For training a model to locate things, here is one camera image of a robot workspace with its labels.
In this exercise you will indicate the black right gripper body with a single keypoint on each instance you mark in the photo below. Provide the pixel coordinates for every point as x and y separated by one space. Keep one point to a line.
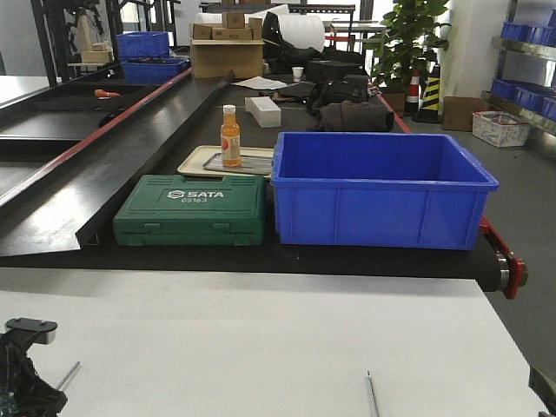
542 383

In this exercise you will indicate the dark grey cloth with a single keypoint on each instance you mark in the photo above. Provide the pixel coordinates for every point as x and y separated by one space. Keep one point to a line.
348 116

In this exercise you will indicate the white paper cup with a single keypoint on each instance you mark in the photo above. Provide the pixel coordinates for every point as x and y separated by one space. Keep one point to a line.
297 73

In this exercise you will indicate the brown cardboard box on floor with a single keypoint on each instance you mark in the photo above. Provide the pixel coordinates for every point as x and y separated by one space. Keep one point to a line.
458 112

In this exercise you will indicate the blue bin far left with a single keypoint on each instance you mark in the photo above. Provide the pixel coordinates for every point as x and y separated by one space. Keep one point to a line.
143 44

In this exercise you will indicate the orange juice bottle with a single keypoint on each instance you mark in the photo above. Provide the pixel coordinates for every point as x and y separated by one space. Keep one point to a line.
230 137

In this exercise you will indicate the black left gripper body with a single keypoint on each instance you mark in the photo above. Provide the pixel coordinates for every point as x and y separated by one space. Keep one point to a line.
23 392

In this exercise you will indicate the red white traffic cone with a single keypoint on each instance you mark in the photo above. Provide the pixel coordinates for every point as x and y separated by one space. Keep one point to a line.
412 102

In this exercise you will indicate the yellow black traffic cone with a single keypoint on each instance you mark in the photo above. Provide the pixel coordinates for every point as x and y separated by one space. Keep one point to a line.
430 105

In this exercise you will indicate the metal shelf rack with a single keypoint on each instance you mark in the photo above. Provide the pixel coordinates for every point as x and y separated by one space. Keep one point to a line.
521 61

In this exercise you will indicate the green black screwdriver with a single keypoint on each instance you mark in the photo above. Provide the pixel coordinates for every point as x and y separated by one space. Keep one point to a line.
372 396
68 375

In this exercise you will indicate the green SATA tool case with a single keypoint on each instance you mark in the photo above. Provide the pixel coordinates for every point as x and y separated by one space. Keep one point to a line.
170 210

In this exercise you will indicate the grey metal tray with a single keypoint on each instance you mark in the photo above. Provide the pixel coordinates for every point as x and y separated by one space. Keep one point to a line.
250 165

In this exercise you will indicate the white rectangular box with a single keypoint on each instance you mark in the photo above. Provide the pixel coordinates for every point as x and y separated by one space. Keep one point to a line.
264 111

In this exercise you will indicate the large cardboard box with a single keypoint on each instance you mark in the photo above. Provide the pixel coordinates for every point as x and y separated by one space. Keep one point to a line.
213 58

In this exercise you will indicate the large blue plastic bin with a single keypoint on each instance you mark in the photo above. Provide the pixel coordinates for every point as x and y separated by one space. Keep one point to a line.
378 189

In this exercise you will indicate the black conveyor belt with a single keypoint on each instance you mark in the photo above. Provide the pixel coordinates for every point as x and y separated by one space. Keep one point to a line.
60 217

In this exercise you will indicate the black bag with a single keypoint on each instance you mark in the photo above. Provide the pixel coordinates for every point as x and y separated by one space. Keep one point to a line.
351 88

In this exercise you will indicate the white plastic basket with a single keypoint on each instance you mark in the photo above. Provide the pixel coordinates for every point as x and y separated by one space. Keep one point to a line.
500 129

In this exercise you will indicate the green potted plant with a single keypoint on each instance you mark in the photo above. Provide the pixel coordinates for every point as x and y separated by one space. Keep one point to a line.
412 39

